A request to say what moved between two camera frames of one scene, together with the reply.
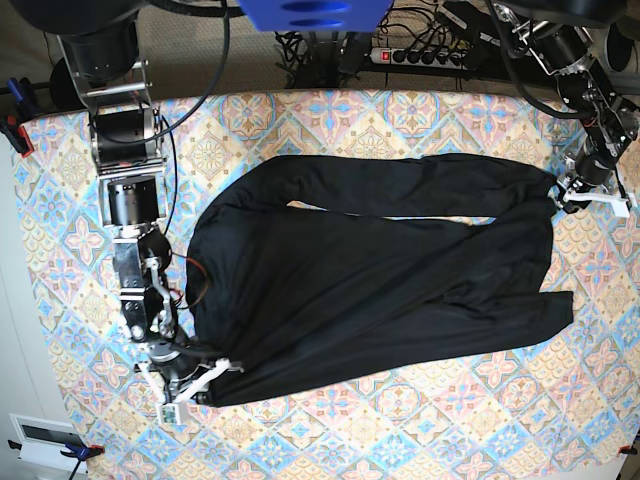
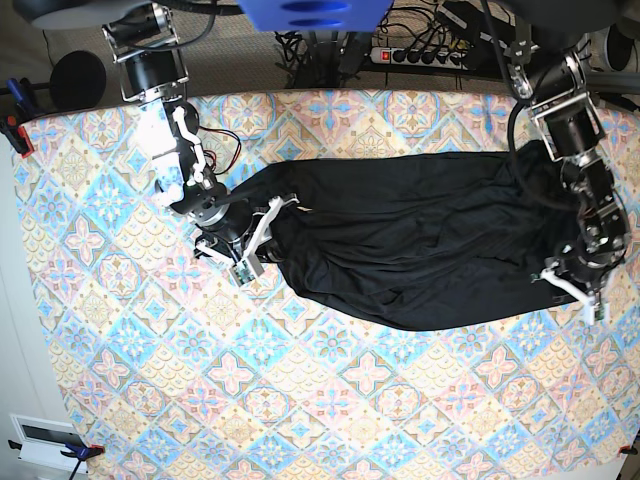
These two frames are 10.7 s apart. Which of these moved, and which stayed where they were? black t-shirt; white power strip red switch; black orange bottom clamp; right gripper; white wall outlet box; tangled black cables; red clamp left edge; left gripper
Moved: left gripper; right gripper; black t-shirt
Stayed: white wall outlet box; tangled black cables; white power strip red switch; black orange bottom clamp; red clamp left edge
